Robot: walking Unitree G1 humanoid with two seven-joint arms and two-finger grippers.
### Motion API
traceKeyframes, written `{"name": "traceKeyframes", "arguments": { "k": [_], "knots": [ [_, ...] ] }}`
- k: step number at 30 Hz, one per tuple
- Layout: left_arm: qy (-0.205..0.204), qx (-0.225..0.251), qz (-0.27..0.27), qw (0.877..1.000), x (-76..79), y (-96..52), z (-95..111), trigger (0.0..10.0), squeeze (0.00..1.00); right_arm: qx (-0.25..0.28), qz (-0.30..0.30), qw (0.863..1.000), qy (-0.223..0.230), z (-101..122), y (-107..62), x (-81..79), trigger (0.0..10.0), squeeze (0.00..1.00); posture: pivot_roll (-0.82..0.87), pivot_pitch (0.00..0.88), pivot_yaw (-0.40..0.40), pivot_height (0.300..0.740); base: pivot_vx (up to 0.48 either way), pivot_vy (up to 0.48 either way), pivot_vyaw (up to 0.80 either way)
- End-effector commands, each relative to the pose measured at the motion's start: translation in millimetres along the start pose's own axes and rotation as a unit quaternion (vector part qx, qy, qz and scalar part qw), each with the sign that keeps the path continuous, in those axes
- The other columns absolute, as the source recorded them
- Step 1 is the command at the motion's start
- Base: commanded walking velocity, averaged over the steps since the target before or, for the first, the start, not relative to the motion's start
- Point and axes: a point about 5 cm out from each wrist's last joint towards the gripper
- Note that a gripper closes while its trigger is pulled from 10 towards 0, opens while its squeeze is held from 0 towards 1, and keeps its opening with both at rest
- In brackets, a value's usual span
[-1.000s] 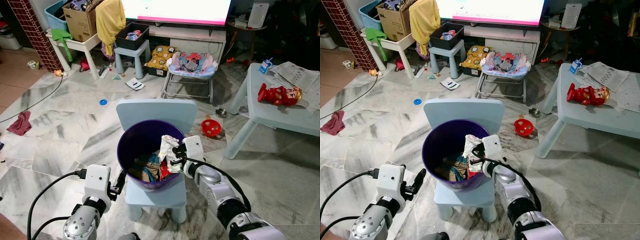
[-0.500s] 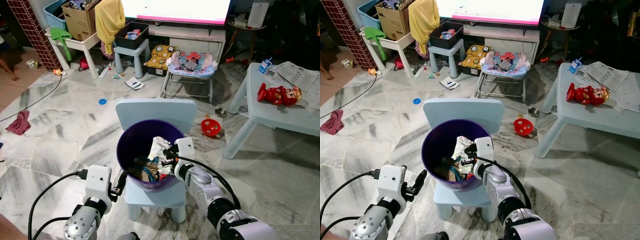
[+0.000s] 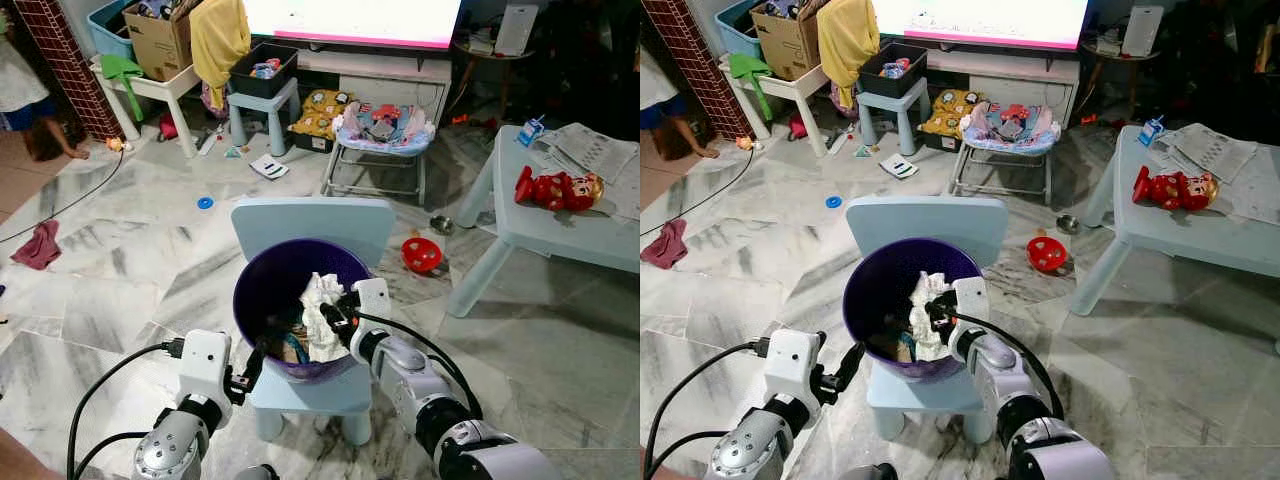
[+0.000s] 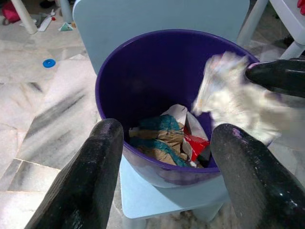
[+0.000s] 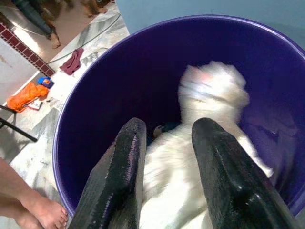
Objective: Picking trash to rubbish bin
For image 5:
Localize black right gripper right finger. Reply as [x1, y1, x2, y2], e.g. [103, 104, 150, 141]
[191, 117, 305, 229]

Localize blue and orange toy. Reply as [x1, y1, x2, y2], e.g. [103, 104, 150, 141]
[37, 76, 55, 90]

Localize maroon cloth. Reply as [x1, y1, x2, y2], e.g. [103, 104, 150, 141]
[59, 48, 85, 77]

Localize black metal stand legs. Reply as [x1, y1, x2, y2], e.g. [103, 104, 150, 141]
[0, 104, 39, 143]

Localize small white printed card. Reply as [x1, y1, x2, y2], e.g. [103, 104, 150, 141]
[28, 101, 44, 111]

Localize brown dog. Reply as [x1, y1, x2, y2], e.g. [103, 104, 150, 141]
[40, 0, 108, 50]

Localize bare person foot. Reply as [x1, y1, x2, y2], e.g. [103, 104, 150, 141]
[0, 156, 70, 229]

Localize purple plastic rubbish bin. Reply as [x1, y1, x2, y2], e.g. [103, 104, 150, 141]
[52, 14, 305, 218]

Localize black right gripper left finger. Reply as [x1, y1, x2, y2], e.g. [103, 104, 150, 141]
[68, 117, 147, 229]

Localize orange plastic bag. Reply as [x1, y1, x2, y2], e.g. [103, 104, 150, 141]
[6, 82, 50, 113]

